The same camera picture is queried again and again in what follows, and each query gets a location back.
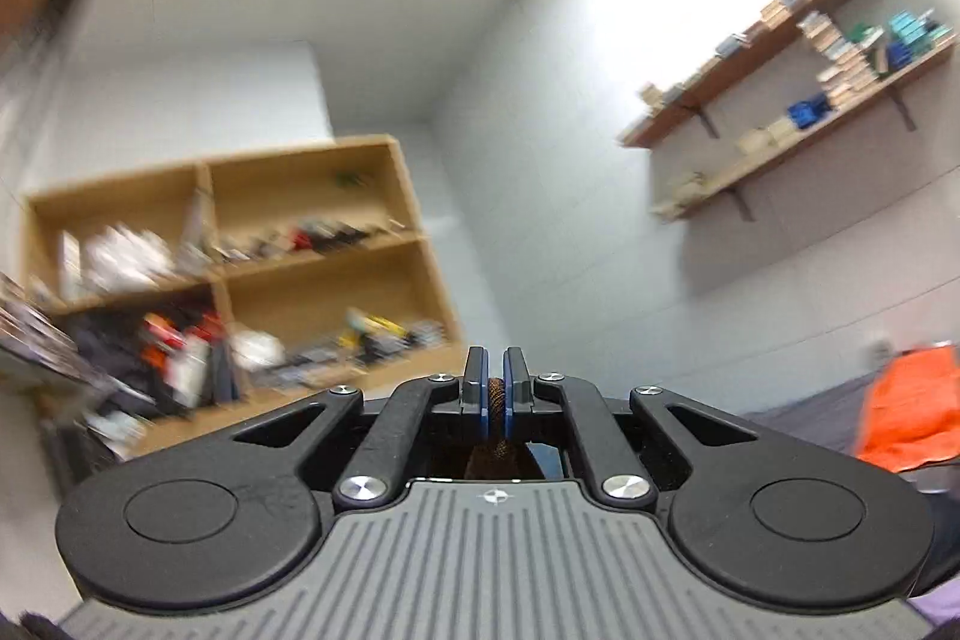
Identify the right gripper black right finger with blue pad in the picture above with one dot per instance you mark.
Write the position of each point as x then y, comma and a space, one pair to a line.
518, 394

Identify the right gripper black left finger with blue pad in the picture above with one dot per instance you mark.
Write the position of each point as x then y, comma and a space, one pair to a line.
475, 391

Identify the brown knitted sweater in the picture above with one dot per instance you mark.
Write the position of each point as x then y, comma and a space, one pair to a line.
494, 458

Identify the wooden cubby bookshelf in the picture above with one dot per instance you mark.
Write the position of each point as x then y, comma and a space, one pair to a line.
298, 297

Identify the orange cloth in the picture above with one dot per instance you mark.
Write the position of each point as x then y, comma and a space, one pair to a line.
910, 416

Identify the lower wooden wall shelf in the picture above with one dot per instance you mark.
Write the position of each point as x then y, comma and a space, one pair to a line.
864, 67

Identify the wooden wall shelf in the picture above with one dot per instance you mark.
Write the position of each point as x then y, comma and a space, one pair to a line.
735, 58
864, 67

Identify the upper wooden wall shelf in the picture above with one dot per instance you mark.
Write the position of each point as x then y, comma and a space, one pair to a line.
735, 58

